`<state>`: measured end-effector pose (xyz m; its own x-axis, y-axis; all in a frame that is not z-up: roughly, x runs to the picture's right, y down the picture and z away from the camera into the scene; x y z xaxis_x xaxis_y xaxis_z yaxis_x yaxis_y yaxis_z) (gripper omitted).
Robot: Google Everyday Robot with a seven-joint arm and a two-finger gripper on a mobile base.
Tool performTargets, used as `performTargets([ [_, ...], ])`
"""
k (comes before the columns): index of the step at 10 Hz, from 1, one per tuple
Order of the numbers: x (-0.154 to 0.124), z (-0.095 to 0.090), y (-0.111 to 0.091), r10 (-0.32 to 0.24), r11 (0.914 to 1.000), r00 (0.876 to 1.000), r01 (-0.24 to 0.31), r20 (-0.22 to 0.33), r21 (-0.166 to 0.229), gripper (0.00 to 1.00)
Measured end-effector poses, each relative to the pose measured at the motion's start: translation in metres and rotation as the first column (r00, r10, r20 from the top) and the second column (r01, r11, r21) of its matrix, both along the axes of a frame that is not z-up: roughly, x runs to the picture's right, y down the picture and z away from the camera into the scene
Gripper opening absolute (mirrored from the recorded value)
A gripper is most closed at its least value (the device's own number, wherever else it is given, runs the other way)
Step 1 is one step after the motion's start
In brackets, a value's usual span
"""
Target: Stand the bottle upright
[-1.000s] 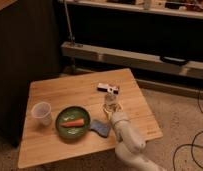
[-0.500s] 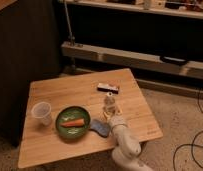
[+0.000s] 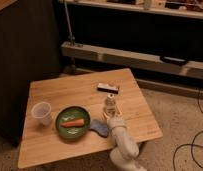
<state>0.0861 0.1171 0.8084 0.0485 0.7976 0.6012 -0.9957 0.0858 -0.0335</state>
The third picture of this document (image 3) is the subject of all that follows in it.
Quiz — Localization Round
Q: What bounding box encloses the wooden shelf unit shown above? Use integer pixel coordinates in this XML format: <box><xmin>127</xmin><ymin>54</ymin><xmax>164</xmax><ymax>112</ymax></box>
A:
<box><xmin>62</xmin><ymin>0</ymin><xmax>203</xmax><ymax>78</ymax></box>

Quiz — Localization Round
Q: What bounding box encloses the orange carrot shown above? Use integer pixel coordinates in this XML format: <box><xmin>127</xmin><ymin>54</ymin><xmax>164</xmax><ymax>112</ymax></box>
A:
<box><xmin>60</xmin><ymin>119</ymin><xmax>85</xmax><ymax>128</ymax></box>

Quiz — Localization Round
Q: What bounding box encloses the clear plastic cup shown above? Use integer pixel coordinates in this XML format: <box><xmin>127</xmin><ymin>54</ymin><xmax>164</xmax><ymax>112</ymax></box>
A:
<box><xmin>31</xmin><ymin>102</ymin><xmax>52</xmax><ymax>126</ymax></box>

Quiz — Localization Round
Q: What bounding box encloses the black and white rectangular block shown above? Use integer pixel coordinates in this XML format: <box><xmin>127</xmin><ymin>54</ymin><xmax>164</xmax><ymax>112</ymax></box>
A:
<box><xmin>97</xmin><ymin>83</ymin><xmax>119</xmax><ymax>94</ymax></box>

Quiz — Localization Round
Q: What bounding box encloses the clear plastic bottle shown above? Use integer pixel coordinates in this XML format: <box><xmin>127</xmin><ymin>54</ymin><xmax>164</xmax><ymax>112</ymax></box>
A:
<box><xmin>104</xmin><ymin>93</ymin><xmax>117</xmax><ymax>117</ymax></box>

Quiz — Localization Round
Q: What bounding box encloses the metal pole stand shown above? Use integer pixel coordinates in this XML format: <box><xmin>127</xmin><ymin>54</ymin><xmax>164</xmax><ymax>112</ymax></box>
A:
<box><xmin>64</xmin><ymin>0</ymin><xmax>79</xmax><ymax>74</ymax></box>

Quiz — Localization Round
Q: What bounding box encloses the blue sponge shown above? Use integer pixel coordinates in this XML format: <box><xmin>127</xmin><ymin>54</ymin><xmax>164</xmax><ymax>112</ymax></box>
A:
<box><xmin>89</xmin><ymin>119</ymin><xmax>109</xmax><ymax>138</ymax></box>

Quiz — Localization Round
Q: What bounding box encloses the black floor cable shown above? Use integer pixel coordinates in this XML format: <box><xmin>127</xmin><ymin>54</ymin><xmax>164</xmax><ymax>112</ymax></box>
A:
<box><xmin>172</xmin><ymin>71</ymin><xmax>203</xmax><ymax>171</ymax></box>

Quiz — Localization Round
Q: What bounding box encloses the green plate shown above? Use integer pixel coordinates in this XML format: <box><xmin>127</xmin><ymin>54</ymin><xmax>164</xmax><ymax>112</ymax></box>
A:
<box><xmin>55</xmin><ymin>106</ymin><xmax>91</xmax><ymax>140</ymax></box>

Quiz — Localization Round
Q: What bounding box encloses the wooden table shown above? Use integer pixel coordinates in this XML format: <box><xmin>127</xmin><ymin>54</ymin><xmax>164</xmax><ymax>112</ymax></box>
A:
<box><xmin>18</xmin><ymin>69</ymin><xmax>163</xmax><ymax>169</ymax></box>

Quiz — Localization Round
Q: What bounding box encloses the white and yellow gripper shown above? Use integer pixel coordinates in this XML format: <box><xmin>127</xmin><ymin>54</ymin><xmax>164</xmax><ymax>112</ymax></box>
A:
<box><xmin>103</xmin><ymin>112</ymin><xmax>123</xmax><ymax>124</ymax></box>

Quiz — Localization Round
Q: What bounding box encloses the black device on shelf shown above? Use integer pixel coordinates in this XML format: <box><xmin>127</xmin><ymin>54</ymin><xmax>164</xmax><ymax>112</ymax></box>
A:
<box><xmin>159</xmin><ymin>56</ymin><xmax>189</xmax><ymax>66</ymax></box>

